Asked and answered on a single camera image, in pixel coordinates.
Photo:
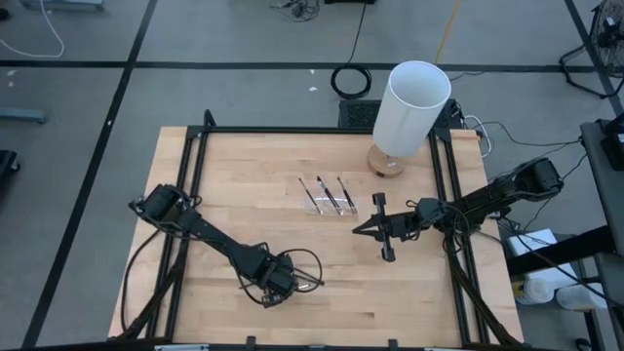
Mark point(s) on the white table lamp wooden base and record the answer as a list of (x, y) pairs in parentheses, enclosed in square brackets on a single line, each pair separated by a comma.
[(409, 117)]

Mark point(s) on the grey metal bar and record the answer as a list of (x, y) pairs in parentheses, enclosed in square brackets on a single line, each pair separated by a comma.
[(22, 116)]

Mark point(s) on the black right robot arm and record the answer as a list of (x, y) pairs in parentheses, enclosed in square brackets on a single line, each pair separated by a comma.
[(497, 190)]

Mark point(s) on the black floor fan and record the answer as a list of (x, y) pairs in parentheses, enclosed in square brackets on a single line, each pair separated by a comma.
[(608, 34)]

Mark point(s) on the white paper roll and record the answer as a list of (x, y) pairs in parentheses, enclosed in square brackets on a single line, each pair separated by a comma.
[(580, 296), (538, 290)]

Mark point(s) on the grey side table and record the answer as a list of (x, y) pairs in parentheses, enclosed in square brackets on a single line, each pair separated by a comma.
[(599, 185)]

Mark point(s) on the black vented box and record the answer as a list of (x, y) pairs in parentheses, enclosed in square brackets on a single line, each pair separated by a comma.
[(358, 114)]

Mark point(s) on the black device on side table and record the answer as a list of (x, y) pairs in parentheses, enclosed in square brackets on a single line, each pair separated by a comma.
[(615, 146)]

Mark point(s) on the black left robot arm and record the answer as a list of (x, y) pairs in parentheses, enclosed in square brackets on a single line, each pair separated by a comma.
[(214, 239)]

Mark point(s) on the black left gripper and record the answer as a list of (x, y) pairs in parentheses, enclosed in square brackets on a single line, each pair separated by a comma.
[(280, 280)]

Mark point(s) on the grey metal base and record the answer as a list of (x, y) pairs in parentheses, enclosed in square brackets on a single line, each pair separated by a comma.
[(61, 4)]

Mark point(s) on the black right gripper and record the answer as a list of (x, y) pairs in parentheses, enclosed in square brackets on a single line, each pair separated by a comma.
[(400, 226)]

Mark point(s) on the clear plastic container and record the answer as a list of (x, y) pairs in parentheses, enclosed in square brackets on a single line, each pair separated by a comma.
[(328, 209)]

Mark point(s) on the white box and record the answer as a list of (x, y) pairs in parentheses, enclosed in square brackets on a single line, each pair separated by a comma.
[(531, 241)]

